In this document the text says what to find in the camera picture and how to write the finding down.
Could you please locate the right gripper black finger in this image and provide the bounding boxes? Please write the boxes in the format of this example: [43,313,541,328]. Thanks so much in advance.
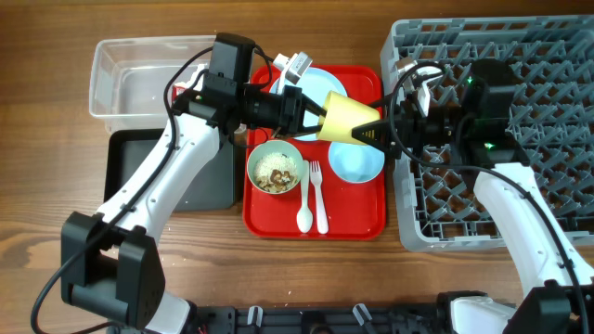
[351,120,399,159]
[368,95,393,109]

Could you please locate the light blue plate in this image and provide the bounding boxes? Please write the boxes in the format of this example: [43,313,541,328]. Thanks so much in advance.
[269,67,348,141]

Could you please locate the light blue bowl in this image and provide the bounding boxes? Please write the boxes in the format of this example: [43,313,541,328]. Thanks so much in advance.
[329,142,385,184]

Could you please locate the yellow plastic cup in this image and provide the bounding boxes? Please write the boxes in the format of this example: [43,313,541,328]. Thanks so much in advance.
[316,91,381,145]

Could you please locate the white plastic fork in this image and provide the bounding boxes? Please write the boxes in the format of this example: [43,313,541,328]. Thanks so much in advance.
[309,161,329,235]

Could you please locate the green bowl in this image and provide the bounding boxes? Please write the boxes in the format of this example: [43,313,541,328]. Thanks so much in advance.
[246,140,303,195]

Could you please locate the rice and food leftovers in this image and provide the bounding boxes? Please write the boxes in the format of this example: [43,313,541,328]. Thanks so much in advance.
[254,153,299,194]

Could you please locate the white plastic spoon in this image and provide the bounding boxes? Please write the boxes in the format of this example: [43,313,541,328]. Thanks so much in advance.
[296,161,313,234]

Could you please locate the white tissue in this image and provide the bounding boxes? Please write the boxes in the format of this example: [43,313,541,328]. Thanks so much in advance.
[174,64,208,91]

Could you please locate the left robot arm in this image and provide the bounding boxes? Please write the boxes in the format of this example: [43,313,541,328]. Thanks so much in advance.
[52,32,323,333]

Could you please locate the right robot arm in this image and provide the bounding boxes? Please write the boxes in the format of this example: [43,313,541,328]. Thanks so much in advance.
[351,59,593,333]

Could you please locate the grey dishwasher rack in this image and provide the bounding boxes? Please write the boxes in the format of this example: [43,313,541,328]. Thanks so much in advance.
[380,15,593,252]

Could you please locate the red plastic tray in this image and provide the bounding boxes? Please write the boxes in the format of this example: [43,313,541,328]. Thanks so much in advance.
[243,65,386,240]

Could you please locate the black tray bin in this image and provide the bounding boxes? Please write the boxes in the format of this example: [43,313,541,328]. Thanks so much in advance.
[103,129,237,212]

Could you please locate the clear plastic bin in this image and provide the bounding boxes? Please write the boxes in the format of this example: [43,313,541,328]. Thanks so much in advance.
[89,35,214,134]

